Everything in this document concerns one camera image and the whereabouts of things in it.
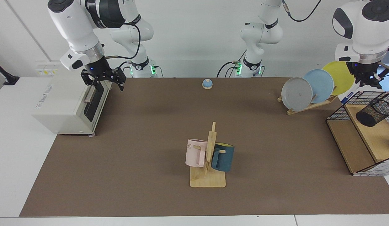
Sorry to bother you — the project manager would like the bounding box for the blue and white marker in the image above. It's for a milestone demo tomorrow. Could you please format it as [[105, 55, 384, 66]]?
[[340, 89, 358, 104]]

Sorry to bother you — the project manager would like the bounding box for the black mesh pen holder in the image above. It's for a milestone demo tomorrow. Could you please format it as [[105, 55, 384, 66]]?
[[355, 98, 389, 127]]

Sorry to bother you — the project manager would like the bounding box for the black clamp stand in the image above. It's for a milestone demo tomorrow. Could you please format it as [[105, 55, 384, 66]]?
[[0, 60, 20, 86], [375, 61, 389, 83]]

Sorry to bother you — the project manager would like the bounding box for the yellow plate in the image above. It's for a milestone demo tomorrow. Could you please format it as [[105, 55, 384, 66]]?
[[322, 61, 355, 96]]

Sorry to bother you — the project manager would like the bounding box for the light blue plate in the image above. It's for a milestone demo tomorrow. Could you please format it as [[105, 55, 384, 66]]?
[[303, 69, 334, 103]]

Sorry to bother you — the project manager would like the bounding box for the pale toaster oven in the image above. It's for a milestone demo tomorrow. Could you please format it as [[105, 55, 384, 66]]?
[[32, 74, 113, 138]]

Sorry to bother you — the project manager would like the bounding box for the wooden plate rack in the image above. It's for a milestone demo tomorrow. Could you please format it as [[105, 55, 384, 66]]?
[[277, 86, 338, 116]]

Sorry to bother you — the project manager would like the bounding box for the grey plate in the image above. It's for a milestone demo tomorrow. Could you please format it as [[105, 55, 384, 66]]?
[[281, 77, 313, 111]]

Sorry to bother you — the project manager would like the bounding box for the brown table cloth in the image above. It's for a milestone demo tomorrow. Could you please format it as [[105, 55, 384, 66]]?
[[19, 77, 389, 217]]

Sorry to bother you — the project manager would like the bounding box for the pink mug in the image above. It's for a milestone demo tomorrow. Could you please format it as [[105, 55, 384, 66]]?
[[185, 139, 208, 168]]

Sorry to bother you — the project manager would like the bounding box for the dark teal mug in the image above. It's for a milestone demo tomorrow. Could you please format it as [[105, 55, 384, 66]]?
[[211, 143, 235, 172]]

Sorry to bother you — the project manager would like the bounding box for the wooden cup stand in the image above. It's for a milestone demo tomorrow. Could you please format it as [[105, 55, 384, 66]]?
[[190, 122, 226, 188]]

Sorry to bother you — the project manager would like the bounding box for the white wall socket box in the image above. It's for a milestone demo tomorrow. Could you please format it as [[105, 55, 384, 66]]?
[[35, 61, 63, 76]]

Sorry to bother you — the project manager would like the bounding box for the arm black gripper cable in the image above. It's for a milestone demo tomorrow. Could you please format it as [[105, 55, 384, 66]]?
[[281, 0, 322, 23], [104, 18, 141, 61]]

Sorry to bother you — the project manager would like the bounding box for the wire basket with wooden floor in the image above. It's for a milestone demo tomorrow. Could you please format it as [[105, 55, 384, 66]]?
[[326, 91, 389, 177]]

